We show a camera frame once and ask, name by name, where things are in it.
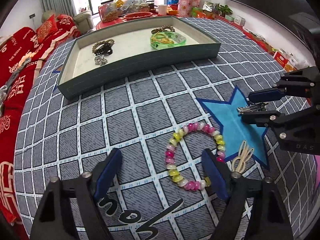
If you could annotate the red colander bowl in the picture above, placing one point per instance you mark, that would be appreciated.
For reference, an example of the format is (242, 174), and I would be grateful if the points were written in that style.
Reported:
(137, 15)

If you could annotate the white mug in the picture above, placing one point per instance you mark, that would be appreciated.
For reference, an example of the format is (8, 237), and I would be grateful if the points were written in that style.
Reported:
(162, 9)

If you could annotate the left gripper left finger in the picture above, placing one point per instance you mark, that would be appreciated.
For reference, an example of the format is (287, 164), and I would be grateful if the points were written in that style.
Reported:
(104, 173)

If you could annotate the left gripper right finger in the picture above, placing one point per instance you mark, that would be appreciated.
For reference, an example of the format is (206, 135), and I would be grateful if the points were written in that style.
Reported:
(218, 173)

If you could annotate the red covered sofa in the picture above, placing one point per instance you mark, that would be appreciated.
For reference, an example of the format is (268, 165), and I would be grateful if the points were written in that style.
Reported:
(14, 50)

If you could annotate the green armchair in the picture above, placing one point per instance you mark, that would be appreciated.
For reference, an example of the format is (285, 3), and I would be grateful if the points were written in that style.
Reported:
(83, 20)

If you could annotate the green translucent bangle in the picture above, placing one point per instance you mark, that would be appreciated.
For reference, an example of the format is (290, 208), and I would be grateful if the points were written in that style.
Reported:
(179, 40)

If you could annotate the yellow cord bead pendant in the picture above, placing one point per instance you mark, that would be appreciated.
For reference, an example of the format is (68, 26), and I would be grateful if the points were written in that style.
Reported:
(161, 38)

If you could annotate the red floral gift box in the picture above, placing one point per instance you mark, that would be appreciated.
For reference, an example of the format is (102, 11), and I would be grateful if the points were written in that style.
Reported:
(185, 7)

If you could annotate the silver metal hair clip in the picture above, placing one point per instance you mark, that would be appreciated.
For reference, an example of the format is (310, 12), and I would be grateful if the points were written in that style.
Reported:
(100, 60)

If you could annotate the black claw clip scrunchie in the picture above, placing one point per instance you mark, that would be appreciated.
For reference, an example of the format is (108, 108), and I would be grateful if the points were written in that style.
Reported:
(103, 47)

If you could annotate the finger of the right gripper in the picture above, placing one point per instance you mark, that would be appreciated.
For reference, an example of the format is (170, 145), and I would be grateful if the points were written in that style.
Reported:
(266, 95)
(259, 118)

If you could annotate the red round table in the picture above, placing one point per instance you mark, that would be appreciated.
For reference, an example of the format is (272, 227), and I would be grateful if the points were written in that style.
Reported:
(120, 21)

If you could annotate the teal jewelry tray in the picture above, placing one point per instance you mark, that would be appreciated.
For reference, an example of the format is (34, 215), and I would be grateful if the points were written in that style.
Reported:
(131, 53)

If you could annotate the grey checkered tablecloth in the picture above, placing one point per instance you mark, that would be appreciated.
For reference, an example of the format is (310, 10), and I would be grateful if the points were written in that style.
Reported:
(137, 114)

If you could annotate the black wall television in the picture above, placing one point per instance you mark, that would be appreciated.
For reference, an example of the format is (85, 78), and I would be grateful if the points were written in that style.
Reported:
(295, 15)

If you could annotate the red square cushion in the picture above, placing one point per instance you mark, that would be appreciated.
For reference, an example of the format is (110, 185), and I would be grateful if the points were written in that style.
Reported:
(46, 29)

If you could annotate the blue star sticker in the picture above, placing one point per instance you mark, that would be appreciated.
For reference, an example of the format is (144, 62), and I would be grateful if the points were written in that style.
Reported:
(234, 130)

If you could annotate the floral light blanket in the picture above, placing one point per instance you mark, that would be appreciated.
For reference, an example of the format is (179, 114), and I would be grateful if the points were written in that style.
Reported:
(5, 88)

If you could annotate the potted green plant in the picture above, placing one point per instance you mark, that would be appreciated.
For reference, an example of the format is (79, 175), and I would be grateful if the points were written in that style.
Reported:
(223, 10)

